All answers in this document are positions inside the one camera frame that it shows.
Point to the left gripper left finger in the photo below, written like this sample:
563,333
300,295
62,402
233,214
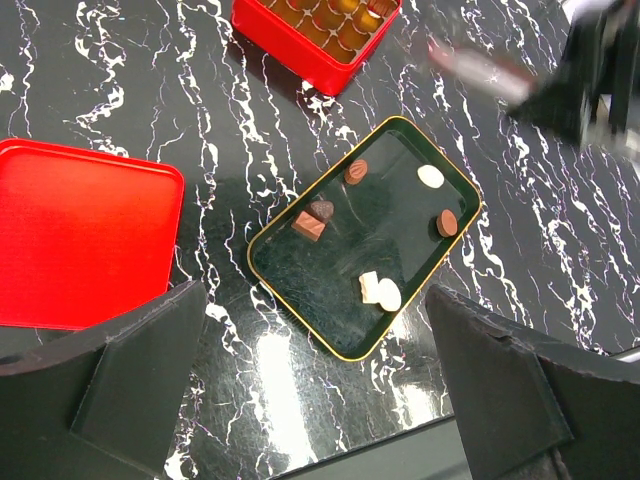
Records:
102,403

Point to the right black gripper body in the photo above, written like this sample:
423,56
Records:
596,81

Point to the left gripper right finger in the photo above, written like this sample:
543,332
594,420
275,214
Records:
529,406

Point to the silver metal tongs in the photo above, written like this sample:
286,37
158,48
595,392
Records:
482,72

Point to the white oval chocolate bottom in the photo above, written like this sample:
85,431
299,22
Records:
389,295

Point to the white oval chocolate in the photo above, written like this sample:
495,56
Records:
389,295
431,176

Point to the white square chocolate bottom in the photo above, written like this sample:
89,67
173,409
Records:
369,285

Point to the brown oval chocolate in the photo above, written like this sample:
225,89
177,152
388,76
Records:
447,224

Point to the round milk chocolate top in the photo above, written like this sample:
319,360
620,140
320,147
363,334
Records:
356,172

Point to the milk rectangular chocolate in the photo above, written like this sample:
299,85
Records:
308,226

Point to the dark heart chocolate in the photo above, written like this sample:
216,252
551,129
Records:
321,210

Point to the red compartment chocolate box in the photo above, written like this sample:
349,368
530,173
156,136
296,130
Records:
322,42

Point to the red box lid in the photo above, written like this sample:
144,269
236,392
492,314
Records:
85,236

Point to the black gold-rimmed tray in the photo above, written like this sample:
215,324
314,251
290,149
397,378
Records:
386,223

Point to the aluminium frame rail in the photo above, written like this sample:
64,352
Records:
629,356

